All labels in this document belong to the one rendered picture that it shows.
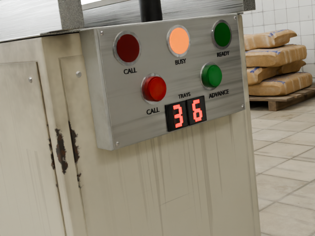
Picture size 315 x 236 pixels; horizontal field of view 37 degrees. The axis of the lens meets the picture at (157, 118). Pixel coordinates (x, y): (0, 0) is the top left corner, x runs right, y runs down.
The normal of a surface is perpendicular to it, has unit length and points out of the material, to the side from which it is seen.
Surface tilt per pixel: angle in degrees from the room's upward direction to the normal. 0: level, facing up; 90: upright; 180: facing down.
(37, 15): 90
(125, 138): 90
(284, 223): 0
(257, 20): 90
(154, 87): 90
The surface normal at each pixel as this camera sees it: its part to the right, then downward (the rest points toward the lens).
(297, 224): -0.12, -0.98
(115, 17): -0.76, 0.21
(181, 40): 0.64, 0.06
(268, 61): -0.65, 0.43
